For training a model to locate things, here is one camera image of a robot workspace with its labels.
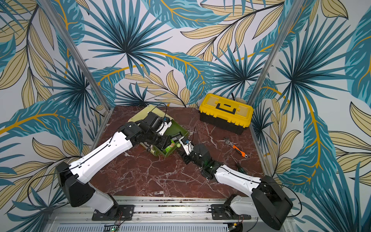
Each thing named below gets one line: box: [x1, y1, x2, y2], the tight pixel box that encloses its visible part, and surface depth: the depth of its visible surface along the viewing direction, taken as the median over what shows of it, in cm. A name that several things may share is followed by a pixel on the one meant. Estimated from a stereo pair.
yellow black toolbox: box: [198, 93, 254, 135], surface depth 100 cm
